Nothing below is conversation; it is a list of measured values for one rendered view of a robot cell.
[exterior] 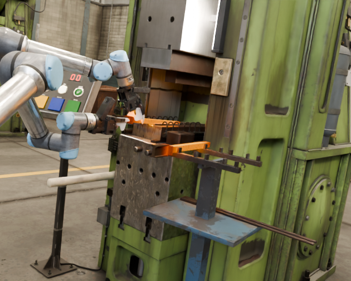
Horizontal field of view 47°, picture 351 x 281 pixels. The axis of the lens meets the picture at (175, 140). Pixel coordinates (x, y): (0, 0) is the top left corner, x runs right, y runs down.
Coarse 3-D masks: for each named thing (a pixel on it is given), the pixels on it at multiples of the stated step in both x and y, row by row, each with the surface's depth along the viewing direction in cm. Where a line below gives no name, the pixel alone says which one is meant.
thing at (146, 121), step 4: (116, 116) 183; (120, 116) 185; (124, 116) 187; (128, 116) 190; (132, 120) 190; (140, 120) 195; (144, 120) 197; (148, 120) 199; (152, 120) 201; (156, 120) 203; (160, 120) 206; (164, 120) 208; (168, 120) 212
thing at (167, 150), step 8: (152, 144) 145; (160, 144) 148; (168, 144) 150; (176, 144) 159; (184, 144) 162; (192, 144) 165; (200, 144) 170; (208, 144) 177; (152, 152) 145; (160, 152) 147; (168, 152) 151
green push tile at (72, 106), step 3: (69, 102) 219; (72, 102) 219; (75, 102) 218; (78, 102) 218; (66, 105) 219; (69, 105) 218; (72, 105) 218; (75, 105) 218; (78, 105) 217; (66, 108) 218; (69, 108) 218; (72, 108) 217; (75, 108) 217; (78, 108) 217; (66, 111) 217; (69, 111) 217; (72, 111) 217; (75, 111) 216
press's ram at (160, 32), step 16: (144, 0) 203; (160, 0) 196; (176, 0) 190; (192, 0) 189; (208, 0) 198; (144, 16) 204; (160, 16) 197; (176, 16) 190; (192, 16) 191; (208, 16) 200; (144, 32) 204; (160, 32) 197; (176, 32) 190; (192, 32) 193; (208, 32) 203; (160, 48) 197; (176, 48) 191; (192, 48) 196; (208, 48) 205
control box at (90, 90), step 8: (64, 72) 229; (72, 72) 228; (64, 80) 226; (72, 80) 225; (80, 80) 224; (88, 80) 224; (72, 88) 223; (80, 88) 222; (88, 88) 222; (96, 88) 226; (48, 96) 224; (56, 96) 223; (64, 96) 222; (72, 96) 221; (80, 96) 220; (88, 96) 220; (48, 104) 222; (64, 104) 220; (88, 104) 220; (48, 112) 220; (56, 112) 219; (80, 112) 216; (88, 112) 221
